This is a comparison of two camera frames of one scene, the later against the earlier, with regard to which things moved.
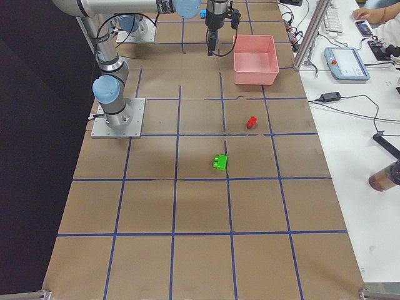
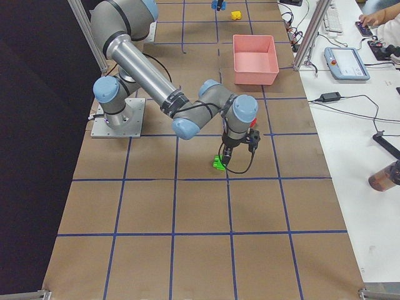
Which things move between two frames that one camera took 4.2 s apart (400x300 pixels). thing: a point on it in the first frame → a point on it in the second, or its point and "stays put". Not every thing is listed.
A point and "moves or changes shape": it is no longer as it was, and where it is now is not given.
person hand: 369,15 → 377,17
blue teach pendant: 345,63 stays put
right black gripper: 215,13 → 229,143
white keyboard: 332,21 stays put
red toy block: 252,122 stays put
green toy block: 219,162 stays put
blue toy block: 202,14 moves or changes shape
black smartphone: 364,28 stays put
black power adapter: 329,97 stays put
